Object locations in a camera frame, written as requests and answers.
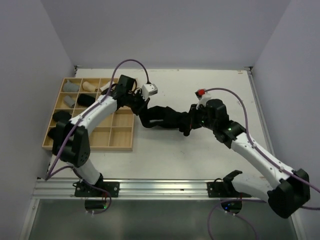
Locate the black rolled underwear bottom row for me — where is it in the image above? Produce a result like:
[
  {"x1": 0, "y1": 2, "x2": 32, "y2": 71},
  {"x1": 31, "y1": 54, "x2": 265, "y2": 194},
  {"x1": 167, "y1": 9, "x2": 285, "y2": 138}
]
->
[{"x1": 47, "y1": 127, "x2": 56, "y2": 139}]

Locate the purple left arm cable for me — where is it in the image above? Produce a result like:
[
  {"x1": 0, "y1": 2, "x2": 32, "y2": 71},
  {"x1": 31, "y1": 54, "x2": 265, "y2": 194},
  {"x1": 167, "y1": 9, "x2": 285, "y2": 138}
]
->
[{"x1": 44, "y1": 58, "x2": 151, "y2": 215}]

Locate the black rolled underwear second row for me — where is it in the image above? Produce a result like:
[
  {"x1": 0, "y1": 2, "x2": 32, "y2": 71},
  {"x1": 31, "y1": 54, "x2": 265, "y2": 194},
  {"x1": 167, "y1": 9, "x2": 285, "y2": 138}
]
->
[{"x1": 76, "y1": 93, "x2": 96, "y2": 107}]

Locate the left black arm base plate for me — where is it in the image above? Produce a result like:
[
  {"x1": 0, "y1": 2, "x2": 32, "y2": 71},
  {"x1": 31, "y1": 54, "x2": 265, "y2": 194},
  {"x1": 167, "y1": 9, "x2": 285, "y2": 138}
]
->
[{"x1": 72, "y1": 181, "x2": 120, "y2": 198}]

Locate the grey rolled underwear top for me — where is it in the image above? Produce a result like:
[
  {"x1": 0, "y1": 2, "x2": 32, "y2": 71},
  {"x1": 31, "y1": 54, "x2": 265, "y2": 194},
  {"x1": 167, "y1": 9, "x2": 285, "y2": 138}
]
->
[{"x1": 62, "y1": 80, "x2": 80, "y2": 93}]

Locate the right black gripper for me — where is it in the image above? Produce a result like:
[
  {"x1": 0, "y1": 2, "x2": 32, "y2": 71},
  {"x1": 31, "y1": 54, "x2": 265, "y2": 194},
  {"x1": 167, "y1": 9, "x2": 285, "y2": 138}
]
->
[{"x1": 181, "y1": 102, "x2": 216, "y2": 130}]

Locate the grey rolled underwear second row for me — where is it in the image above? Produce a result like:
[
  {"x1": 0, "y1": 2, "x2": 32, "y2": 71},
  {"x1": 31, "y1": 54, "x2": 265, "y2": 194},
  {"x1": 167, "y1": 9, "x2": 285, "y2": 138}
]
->
[{"x1": 63, "y1": 95, "x2": 76, "y2": 109}]

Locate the wooden compartment tray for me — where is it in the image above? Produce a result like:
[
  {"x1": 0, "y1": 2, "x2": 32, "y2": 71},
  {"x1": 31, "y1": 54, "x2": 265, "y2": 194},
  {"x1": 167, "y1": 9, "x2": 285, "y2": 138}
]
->
[{"x1": 42, "y1": 77, "x2": 135, "y2": 151}]

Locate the black rolled underwear third row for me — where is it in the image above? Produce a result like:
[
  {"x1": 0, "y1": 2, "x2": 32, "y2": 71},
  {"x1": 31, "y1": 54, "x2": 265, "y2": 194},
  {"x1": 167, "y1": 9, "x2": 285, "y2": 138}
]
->
[{"x1": 52, "y1": 110, "x2": 72, "y2": 122}]

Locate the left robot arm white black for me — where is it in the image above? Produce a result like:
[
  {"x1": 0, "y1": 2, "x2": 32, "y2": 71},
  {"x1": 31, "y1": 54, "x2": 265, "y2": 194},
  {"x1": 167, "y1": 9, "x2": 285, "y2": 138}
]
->
[{"x1": 52, "y1": 75, "x2": 158, "y2": 198}]

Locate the beige rolled underwear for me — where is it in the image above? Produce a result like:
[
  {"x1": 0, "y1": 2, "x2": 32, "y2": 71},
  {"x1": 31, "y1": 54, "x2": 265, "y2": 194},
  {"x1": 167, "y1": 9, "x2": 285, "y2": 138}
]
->
[{"x1": 82, "y1": 81, "x2": 98, "y2": 93}]

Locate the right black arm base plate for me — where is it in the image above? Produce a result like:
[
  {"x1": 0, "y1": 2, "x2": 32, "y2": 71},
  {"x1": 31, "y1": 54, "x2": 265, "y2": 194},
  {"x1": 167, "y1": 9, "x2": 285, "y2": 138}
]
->
[{"x1": 206, "y1": 178, "x2": 252, "y2": 198}]

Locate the aluminium mounting rail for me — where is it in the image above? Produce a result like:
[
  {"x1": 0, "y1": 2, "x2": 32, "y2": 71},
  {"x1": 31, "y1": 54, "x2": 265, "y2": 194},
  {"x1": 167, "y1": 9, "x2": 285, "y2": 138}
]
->
[{"x1": 31, "y1": 177, "x2": 296, "y2": 200}]

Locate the white underwear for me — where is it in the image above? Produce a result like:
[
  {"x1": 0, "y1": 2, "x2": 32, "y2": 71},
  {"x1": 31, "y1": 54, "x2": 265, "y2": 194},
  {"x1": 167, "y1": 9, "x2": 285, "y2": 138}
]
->
[{"x1": 99, "y1": 81, "x2": 111, "y2": 92}]

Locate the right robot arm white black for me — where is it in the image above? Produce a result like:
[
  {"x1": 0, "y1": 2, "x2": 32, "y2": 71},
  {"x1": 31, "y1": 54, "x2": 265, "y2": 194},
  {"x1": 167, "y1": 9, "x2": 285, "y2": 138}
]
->
[{"x1": 188, "y1": 99, "x2": 311, "y2": 219}]

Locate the right wrist camera red tip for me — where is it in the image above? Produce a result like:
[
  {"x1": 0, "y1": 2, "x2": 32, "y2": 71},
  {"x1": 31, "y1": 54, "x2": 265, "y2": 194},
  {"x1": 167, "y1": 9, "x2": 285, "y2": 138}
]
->
[{"x1": 195, "y1": 88, "x2": 212, "y2": 110}]

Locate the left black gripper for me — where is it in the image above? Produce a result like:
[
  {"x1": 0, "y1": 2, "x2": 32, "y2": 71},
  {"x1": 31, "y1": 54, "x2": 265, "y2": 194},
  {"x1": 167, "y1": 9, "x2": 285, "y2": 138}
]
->
[{"x1": 126, "y1": 89, "x2": 150, "y2": 116}]

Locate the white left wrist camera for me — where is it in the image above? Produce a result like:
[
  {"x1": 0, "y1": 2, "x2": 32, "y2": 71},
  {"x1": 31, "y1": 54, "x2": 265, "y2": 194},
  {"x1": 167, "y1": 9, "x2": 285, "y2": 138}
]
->
[{"x1": 141, "y1": 83, "x2": 158, "y2": 100}]

